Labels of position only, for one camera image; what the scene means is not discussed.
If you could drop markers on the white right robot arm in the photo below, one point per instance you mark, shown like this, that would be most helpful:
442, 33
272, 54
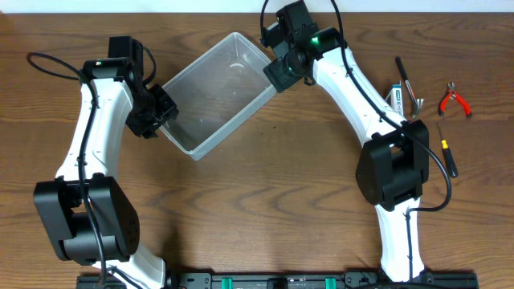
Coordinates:
393, 164

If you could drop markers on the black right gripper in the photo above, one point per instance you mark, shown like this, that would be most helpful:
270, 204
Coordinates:
279, 78

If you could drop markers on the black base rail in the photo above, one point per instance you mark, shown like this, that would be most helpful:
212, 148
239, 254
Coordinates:
348, 279

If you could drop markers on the clear plastic container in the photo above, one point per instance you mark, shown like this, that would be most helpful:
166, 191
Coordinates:
217, 93

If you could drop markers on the white blue product box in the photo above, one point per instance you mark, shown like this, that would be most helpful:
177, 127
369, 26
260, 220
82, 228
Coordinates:
395, 100

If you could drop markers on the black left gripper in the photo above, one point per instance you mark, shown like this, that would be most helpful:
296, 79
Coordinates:
166, 107

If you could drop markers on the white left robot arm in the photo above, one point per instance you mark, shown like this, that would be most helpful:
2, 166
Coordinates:
87, 216

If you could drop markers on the black yellow screwdriver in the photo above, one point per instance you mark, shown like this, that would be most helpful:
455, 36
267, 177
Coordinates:
447, 155

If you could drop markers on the small black-handled hammer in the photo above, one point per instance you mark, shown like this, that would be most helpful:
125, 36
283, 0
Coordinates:
416, 103

